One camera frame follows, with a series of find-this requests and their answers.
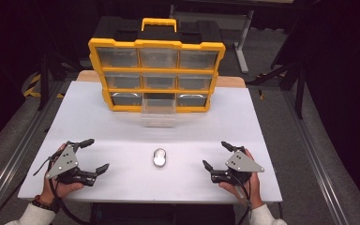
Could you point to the grey metal desk frame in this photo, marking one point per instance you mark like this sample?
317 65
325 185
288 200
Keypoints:
243 43

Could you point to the aluminium floor rail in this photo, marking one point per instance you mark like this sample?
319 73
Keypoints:
15 156
315 156

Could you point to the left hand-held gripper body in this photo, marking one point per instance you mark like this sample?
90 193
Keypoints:
63 162

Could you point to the small white oval object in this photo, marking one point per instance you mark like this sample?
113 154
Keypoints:
159 157

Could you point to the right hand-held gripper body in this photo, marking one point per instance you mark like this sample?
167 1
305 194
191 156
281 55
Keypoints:
242 164

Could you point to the yellow and black drawer cabinet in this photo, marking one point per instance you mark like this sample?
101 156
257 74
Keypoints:
156 70

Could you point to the yellow and black hazard tape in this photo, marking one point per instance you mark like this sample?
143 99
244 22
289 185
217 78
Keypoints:
33 86

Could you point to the person's right hand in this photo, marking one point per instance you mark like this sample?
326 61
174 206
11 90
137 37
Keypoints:
253 190

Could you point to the person's left hand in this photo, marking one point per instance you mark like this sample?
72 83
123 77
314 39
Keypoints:
54 190

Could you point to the clear plastic drawer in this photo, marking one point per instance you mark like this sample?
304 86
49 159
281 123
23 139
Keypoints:
158 115

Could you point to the person's dark pants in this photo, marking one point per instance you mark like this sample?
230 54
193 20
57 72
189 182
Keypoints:
162 215

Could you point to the black metal stand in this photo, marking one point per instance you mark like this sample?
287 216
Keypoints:
293 81
45 81

